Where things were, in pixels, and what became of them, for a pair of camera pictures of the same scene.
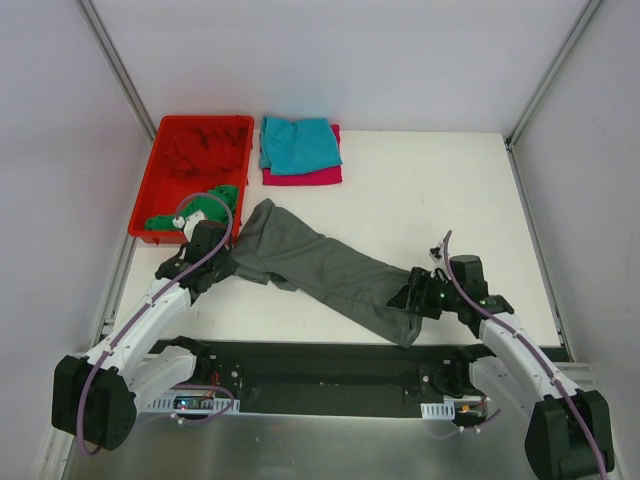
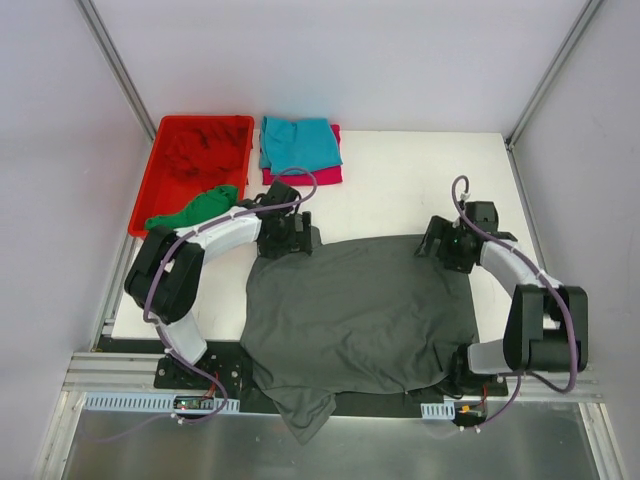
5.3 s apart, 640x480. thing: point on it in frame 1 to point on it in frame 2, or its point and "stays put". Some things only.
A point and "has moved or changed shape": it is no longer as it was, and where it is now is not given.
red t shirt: [207, 151] stays put
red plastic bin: [193, 155] stays put
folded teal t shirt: [290, 146] stays put
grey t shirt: [348, 281] has moved or changed shape
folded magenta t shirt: [326, 176] stays put
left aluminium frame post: [116, 65] stays put
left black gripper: [220, 262] to [298, 235]
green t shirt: [219, 204] stays put
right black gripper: [413, 292] to [432, 240]
